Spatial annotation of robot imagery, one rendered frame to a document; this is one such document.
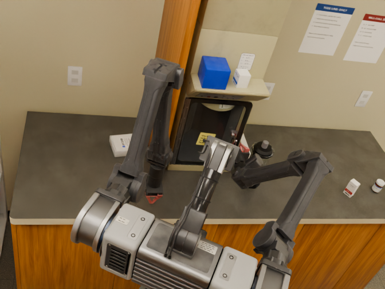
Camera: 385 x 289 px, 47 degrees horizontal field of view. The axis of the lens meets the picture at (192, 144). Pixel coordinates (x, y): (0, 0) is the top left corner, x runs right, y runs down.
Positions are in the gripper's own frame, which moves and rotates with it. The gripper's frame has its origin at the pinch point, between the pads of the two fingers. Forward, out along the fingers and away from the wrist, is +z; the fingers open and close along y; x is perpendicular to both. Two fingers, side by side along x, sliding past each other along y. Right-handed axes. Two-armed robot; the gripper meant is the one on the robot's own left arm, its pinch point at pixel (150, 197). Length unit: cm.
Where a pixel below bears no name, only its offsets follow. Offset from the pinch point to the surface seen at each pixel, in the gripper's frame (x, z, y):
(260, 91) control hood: -42, -40, 23
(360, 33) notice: -112, -44, 75
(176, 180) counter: -16.8, 16.7, 24.6
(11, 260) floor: 66, 110, 43
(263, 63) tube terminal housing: -44, -47, 33
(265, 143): -55, -10, 25
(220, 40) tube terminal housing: -23, -56, 33
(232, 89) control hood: -30, -40, 23
